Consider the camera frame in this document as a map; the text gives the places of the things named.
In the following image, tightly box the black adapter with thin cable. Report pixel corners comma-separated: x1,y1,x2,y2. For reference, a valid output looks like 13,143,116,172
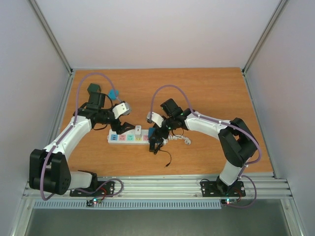
149,140,172,168

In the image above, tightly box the white power strip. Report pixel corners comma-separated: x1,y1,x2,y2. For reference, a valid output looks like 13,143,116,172
107,129,149,145

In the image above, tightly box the light blue adapter plug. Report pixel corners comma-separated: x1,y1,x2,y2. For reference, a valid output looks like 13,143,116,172
108,89,119,100

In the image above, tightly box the dark green cube plug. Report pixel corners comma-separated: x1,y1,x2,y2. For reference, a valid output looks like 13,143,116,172
87,83,101,95

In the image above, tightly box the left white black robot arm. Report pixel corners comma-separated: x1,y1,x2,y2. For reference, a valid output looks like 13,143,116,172
29,92,135,196

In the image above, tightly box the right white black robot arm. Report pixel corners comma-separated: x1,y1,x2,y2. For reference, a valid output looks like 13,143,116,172
147,98,258,196

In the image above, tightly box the dark blue adapter base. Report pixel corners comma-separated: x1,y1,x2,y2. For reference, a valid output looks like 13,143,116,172
148,127,157,143

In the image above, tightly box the white usb charger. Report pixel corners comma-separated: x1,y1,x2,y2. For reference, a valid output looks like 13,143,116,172
134,125,142,141

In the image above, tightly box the left controller board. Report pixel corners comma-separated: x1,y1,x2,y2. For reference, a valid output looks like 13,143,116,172
86,198,102,207

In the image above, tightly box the controller board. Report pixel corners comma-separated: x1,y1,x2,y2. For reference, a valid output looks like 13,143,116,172
221,198,238,206
86,198,102,207

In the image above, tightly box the right controller board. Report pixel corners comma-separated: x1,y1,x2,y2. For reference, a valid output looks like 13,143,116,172
221,198,238,206

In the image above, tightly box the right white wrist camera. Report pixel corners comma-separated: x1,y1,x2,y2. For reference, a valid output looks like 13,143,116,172
147,112,164,127

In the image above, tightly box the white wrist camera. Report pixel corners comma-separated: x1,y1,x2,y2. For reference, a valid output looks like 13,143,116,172
112,102,131,119
147,112,164,127

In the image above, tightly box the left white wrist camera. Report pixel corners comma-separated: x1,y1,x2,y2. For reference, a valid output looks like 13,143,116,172
112,102,131,119

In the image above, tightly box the white coiled power cord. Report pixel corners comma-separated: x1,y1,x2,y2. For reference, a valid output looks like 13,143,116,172
167,134,192,146

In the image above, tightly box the aluminium mounting rail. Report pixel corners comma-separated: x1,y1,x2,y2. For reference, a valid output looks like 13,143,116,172
22,175,293,199

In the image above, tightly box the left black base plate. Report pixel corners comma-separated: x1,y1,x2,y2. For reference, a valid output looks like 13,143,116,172
69,181,115,197

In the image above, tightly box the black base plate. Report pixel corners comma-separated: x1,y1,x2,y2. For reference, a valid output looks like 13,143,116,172
199,178,246,197
69,181,115,197

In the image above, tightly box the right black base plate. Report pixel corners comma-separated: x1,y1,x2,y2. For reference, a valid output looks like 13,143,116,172
199,178,246,197

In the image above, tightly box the grey slotted cable duct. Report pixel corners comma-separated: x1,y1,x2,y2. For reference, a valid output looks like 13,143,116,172
33,199,221,210

